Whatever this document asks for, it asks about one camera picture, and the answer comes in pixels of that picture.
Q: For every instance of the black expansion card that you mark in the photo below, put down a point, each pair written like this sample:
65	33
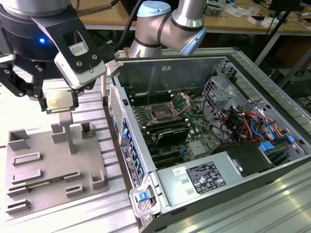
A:
172	137

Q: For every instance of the black expansion slot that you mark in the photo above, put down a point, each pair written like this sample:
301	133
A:
167	159

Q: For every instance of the thin locking lever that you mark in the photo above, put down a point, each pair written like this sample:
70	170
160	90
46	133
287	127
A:
150	89

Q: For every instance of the silver chipset heatsink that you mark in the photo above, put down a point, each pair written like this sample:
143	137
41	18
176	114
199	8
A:
196	148

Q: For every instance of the black RAM slot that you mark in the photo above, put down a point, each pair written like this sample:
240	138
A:
155	100
170	126
165	121
148	94

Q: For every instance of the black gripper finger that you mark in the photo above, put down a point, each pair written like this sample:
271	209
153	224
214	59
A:
75	99
24	85

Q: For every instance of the black monitor stand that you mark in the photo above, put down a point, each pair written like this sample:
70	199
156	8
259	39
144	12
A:
284	6

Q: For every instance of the grey parts rack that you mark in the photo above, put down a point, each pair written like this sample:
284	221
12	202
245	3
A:
73	170

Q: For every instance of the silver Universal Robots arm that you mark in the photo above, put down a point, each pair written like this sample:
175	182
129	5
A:
184	14

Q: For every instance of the CPU socket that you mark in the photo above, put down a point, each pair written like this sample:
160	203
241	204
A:
162	112

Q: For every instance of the black equipment box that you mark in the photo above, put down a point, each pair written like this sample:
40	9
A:
297	85

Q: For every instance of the silver CPU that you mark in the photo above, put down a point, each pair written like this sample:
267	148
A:
59	102

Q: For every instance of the grey power supply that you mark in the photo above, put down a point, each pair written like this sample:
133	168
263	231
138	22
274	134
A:
175	189

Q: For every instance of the green RAM stick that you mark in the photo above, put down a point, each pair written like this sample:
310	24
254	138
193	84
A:
53	180

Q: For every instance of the white paper sheet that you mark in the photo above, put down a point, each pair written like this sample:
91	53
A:
234	11

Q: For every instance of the small blue clip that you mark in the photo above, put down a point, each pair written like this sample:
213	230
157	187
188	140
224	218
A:
291	139

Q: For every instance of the blue case latch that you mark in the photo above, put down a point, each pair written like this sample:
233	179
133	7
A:
142	196

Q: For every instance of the black air duct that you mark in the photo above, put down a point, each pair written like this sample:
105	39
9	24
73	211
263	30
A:
250	157

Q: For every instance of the green motherboard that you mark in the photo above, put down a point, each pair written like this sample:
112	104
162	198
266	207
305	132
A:
204	143

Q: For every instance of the metal drive cage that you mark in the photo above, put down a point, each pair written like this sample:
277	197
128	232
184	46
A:
218	94

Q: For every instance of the white box with black insert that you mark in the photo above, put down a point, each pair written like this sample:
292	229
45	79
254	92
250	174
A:
263	21

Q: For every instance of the open PC case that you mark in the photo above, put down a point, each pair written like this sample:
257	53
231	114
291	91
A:
218	194

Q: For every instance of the blue slot retainer clip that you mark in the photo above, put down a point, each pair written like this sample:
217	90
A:
140	171
132	146
125	136
138	163

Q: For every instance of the green circuit board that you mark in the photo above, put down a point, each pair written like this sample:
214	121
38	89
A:
213	10

